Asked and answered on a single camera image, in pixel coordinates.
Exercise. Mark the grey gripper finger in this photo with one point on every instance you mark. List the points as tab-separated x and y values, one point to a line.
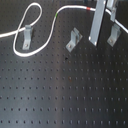
112	7

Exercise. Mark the long grey gripper finger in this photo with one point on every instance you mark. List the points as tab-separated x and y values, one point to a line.
97	21

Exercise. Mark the middle grey metal clip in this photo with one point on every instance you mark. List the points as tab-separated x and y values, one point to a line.
75	39

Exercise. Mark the grey metal clip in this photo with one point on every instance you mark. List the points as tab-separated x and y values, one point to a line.
115	33
27	37
75	39

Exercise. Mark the right grey metal clip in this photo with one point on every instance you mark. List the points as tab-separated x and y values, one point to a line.
115	33

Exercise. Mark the left grey metal clip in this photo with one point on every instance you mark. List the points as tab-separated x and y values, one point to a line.
27	37

